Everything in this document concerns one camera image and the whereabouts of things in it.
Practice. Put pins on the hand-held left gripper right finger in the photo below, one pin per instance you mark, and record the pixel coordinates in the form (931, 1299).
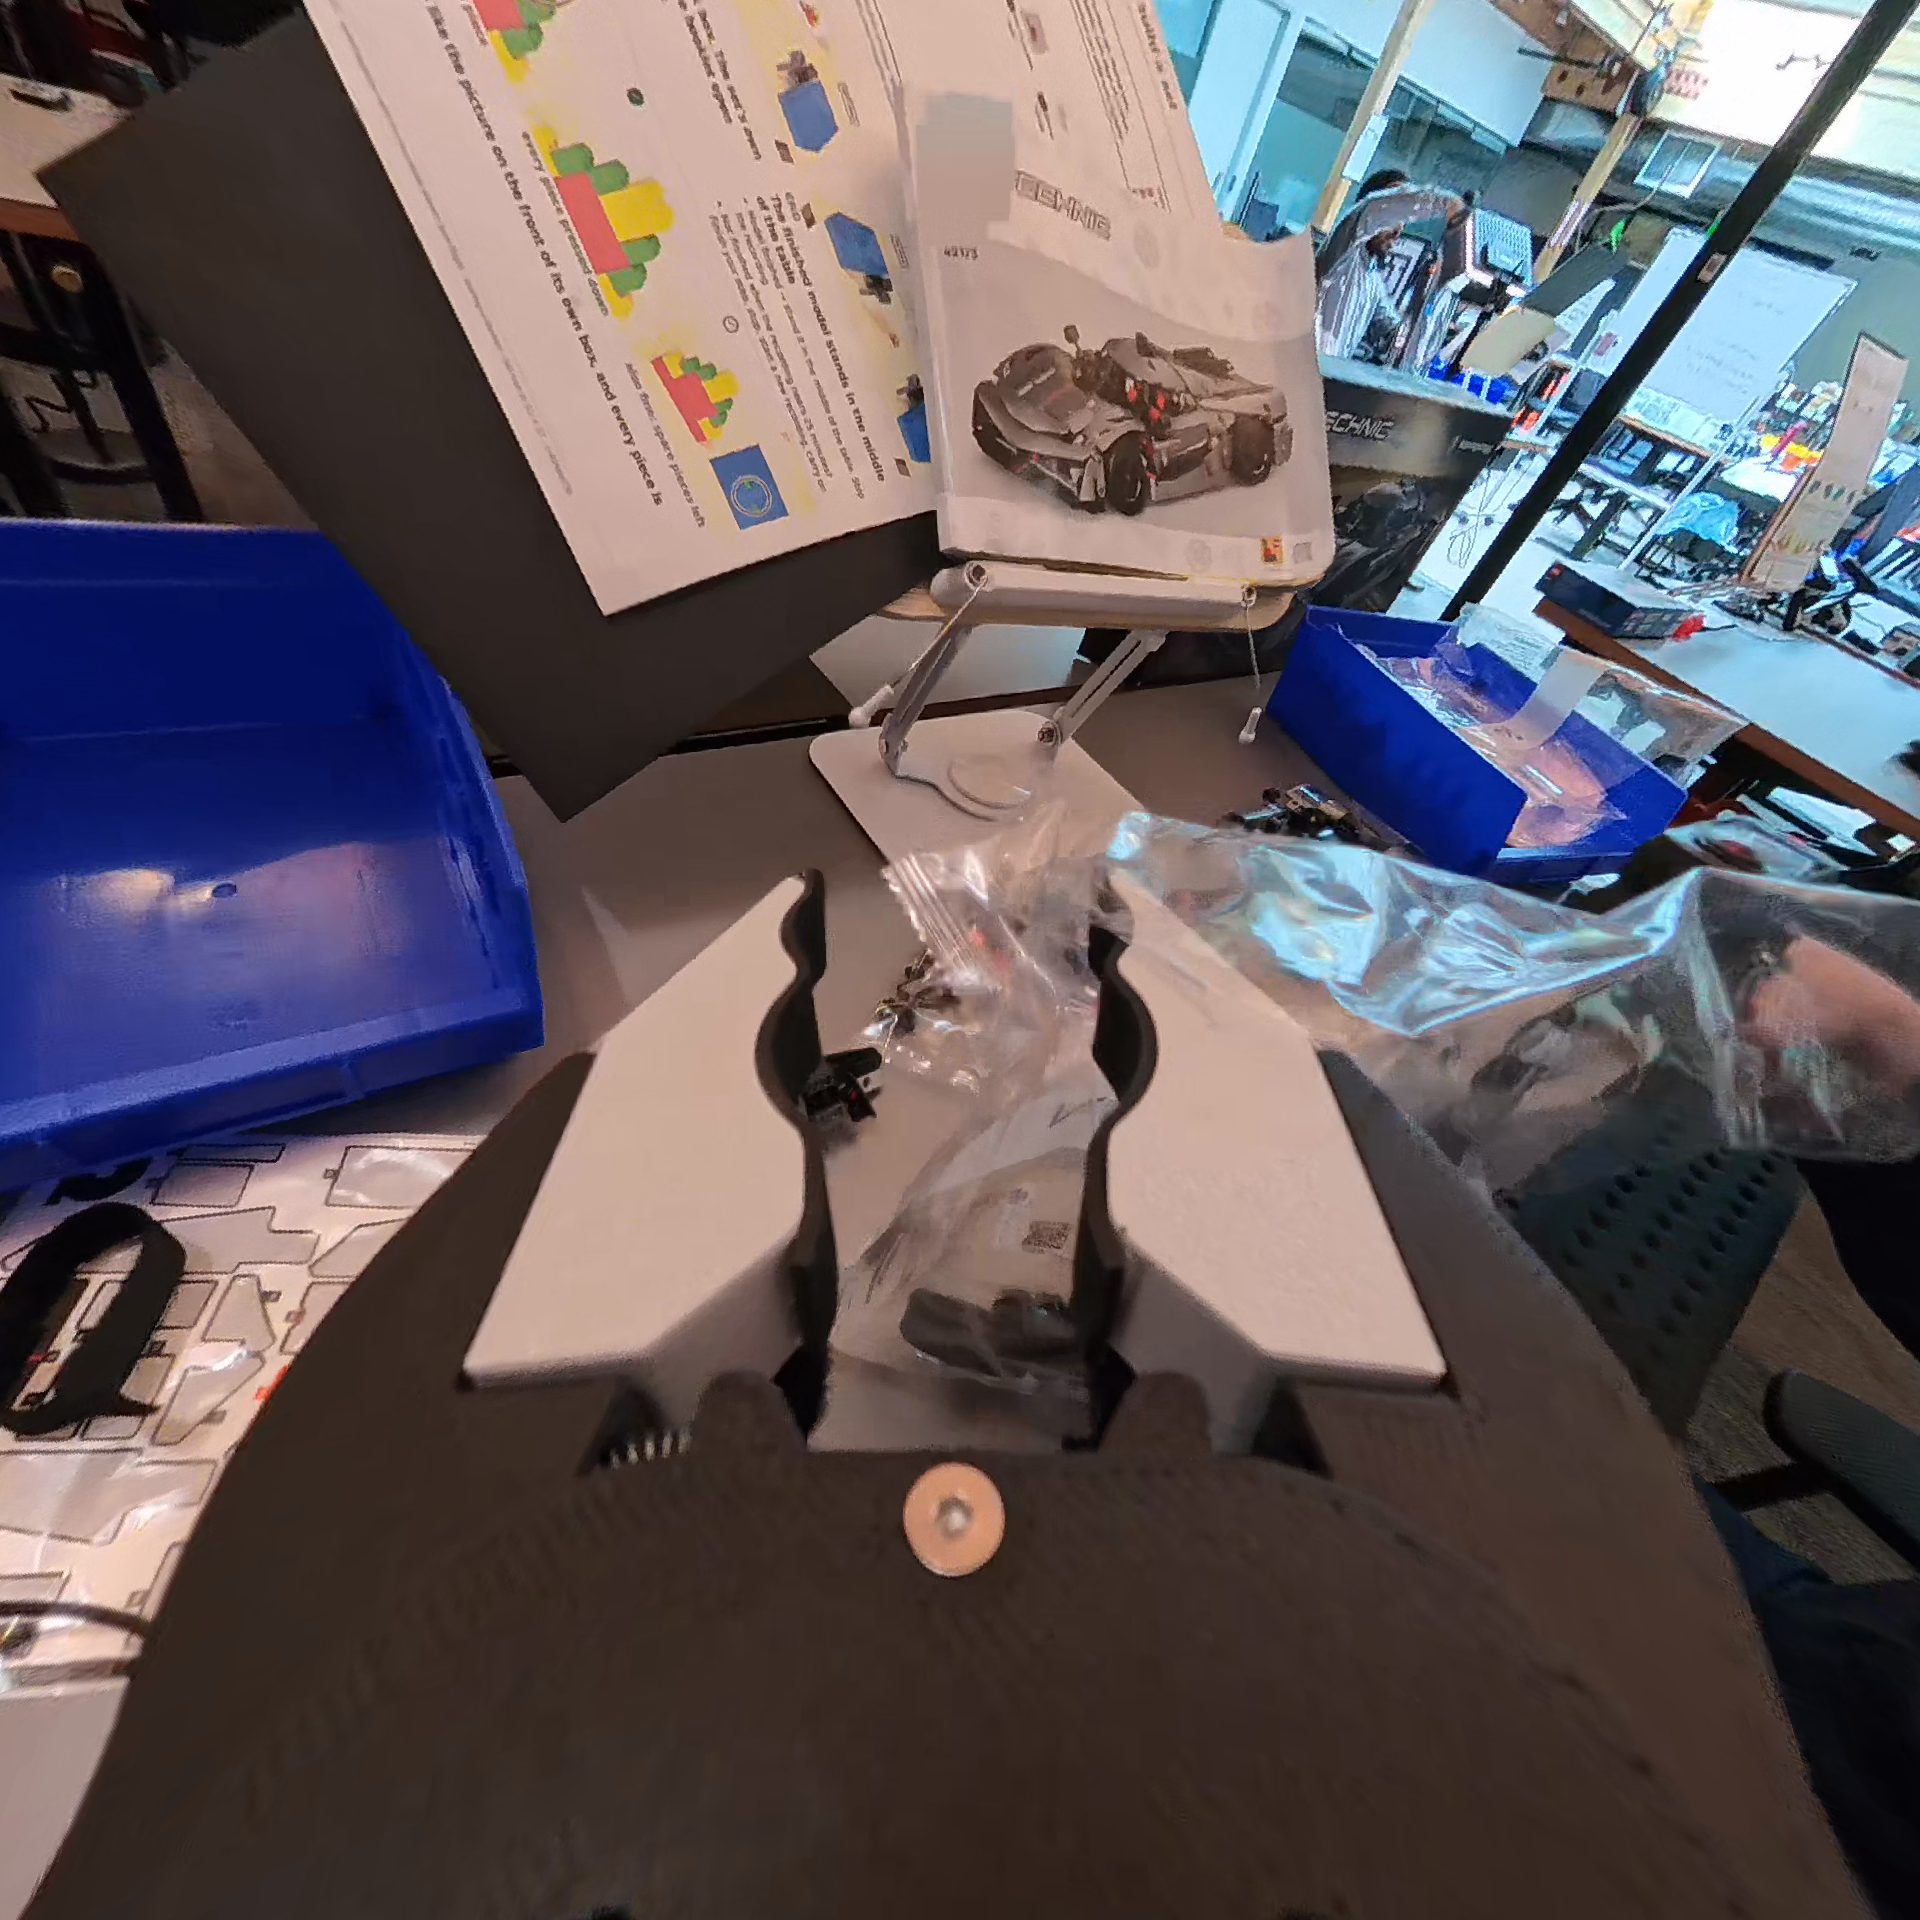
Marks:
(1275, 1200)

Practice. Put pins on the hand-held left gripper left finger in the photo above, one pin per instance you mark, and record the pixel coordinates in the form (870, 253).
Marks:
(630, 1200)

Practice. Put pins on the clear bag with toy pieces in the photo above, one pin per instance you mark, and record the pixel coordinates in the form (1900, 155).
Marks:
(1424, 930)

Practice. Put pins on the black toy set box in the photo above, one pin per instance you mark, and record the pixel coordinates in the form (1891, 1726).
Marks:
(1395, 495)

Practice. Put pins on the person's right hand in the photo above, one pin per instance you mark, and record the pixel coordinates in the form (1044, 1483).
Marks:
(1844, 1005)

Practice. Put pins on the small black toy piece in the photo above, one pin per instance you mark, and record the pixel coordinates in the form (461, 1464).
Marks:
(840, 1083)

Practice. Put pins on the toy car chassis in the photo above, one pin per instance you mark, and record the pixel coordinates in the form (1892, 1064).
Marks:
(1305, 818)

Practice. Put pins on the small blue bin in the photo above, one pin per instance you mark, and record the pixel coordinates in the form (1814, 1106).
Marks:
(1350, 720)

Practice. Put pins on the white folding book stand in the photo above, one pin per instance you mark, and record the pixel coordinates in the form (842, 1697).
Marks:
(885, 765)

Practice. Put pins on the heap of unopened clear bags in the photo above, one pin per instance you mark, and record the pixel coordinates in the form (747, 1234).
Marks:
(1574, 704)

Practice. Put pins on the sticker sheet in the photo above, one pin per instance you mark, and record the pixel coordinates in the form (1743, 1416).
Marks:
(121, 1501)

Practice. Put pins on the large blue bin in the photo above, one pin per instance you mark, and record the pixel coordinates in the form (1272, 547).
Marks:
(224, 750)

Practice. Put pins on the blue flat box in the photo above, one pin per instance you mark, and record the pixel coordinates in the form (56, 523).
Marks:
(1612, 600)

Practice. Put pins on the white office table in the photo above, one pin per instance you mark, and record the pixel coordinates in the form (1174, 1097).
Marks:
(1801, 704)

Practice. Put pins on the printed instruction sheet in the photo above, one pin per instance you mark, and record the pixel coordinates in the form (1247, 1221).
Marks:
(674, 374)

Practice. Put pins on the black board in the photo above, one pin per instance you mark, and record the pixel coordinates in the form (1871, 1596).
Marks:
(345, 421)

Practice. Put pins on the instruction booklet with car picture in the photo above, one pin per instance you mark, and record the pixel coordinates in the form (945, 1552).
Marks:
(1200, 330)

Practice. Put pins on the black pole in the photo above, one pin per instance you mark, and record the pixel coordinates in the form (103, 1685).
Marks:
(1622, 391)

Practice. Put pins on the whiteboard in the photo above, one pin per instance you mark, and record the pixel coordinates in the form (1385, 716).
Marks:
(1754, 330)

